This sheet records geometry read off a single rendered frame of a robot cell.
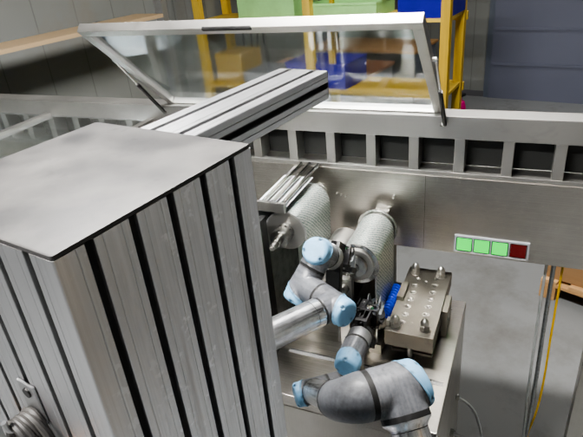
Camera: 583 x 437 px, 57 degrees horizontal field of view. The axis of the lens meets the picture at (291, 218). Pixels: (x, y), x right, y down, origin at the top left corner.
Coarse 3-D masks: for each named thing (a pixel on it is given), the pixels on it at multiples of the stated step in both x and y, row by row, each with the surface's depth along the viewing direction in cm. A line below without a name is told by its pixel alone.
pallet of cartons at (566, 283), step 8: (568, 272) 334; (576, 272) 330; (568, 280) 336; (576, 280) 332; (544, 288) 346; (560, 288) 338; (568, 288) 334; (576, 288) 332; (544, 296) 348; (552, 296) 344
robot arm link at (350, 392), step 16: (304, 384) 157; (320, 384) 138; (336, 384) 123; (352, 384) 120; (368, 384) 120; (304, 400) 156; (320, 400) 126; (336, 400) 121; (352, 400) 119; (368, 400) 118; (336, 416) 122; (352, 416) 119; (368, 416) 119
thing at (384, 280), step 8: (392, 248) 194; (392, 256) 196; (384, 264) 185; (392, 264) 198; (384, 272) 187; (392, 272) 199; (376, 280) 176; (384, 280) 188; (392, 280) 201; (376, 288) 178; (384, 288) 190; (376, 296) 179; (384, 296) 191
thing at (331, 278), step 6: (342, 264) 158; (330, 270) 158; (336, 270) 157; (342, 270) 158; (330, 276) 158; (336, 276) 157; (342, 276) 159; (330, 282) 159; (336, 282) 158; (336, 288) 159
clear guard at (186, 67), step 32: (288, 32) 149; (320, 32) 146; (352, 32) 143; (384, 32) 140; (160, 64) 187; (192, 64) 182; (224, 64) 177; (256, 64) 172; (288, 64) 168; (320, 64) 164; (352, 64) 160; (384, 64) 156; (416, 64) 152; (192, 96) 211; (352, 96) 182; (384, 96) 177; (416, 96) 172
